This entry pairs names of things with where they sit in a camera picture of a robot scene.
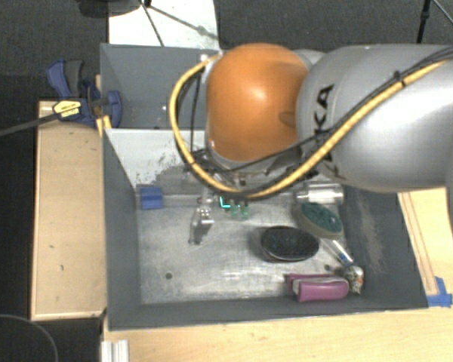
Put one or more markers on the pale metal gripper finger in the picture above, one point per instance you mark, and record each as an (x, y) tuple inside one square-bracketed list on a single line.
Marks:
[(201, 229)]

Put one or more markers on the grey metal bin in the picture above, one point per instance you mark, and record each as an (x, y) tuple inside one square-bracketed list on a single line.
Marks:
[(196, 255)]

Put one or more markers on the blue block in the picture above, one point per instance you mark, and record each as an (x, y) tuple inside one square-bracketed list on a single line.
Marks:
[(151, 197)]

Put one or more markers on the black oval dish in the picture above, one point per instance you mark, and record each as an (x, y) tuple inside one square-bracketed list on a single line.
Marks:
[(289, 243)]

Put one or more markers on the clear glass cylinder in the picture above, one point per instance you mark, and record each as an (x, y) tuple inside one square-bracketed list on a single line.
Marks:
[(320, 194)]

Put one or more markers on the green oval brush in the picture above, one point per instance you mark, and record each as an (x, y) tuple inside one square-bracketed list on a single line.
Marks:
[(321, 219)]

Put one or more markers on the white and blue pen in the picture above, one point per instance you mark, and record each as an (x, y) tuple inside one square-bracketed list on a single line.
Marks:
[(339, 251)]

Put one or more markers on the pale wood board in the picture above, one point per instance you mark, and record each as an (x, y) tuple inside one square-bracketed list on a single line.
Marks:
[(69, 217)]

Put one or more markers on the small silver toy figure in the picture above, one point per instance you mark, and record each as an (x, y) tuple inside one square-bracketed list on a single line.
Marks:
[(354, 277)]

